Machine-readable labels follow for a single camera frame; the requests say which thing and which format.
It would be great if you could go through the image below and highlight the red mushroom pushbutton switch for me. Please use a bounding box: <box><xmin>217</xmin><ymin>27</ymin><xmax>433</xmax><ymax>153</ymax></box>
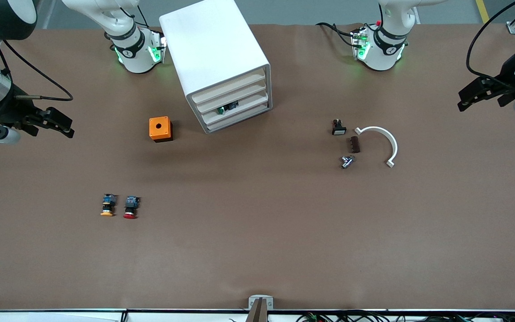
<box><xmin>122</xmin><ymin>195</ymin><xmax>141</xmax><ymax>220</ymax></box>

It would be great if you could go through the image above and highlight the brown paper table cover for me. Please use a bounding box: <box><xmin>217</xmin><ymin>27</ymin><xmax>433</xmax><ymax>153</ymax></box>
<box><xmin>0</xmin><ymin>22</ymin><xmax>515</xmax><ymax>312</ymax></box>

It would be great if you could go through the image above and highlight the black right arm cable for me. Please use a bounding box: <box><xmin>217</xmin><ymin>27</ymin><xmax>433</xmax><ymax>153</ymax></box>
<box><xmin>0</xmin><ymin>39</ymin><xmax>74</xmax><ymax>101</ymax></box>

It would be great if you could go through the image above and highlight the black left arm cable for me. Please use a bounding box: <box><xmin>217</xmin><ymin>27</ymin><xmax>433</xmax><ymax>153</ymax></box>
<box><xmin>465</xmin><ymin>0</ymin><xmax>515</xmax><ymax>80</ymax></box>

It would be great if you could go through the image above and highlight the yellow mushroom pushbutton switch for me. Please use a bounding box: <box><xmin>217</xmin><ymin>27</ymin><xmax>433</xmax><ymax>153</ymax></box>
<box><xmin>100</xmin><ymin>194</ymin><xmax>118</xmax><ymax>217</ymax></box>

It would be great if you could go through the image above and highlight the white half-ring pipe clamp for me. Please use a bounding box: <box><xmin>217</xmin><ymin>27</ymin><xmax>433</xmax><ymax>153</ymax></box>
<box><xmin>355</xmin><ymin>126</ymin><xmax>399</xmax><ymax>169</ymax></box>

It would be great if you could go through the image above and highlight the orange button enclosure box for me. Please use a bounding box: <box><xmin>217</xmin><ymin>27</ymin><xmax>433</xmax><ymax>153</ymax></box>
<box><xmin>149</xmin><ymin>116</ymin><xmax>173</xmax><ymax>143</ymax></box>

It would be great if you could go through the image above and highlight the black arm base cable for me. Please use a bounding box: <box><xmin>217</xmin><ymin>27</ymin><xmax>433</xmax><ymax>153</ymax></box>
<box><xmin>316</xmin><ymin>21</ymin><xmax>357</xmax><ymax>49</ymax></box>

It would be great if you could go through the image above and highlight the grey mounting bracket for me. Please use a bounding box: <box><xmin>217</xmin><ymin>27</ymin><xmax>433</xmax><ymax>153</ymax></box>
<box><xmin>248</xmin><ymin>295</ymin><xmax>274</xmax><ymax>310</ymax></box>

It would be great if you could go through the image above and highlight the dark camera mount post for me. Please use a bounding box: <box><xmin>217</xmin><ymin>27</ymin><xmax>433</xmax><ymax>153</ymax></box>
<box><xmin>245</xmin><ymin>297</ymin><xmax>269</xmax><ymax>322</ymax></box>

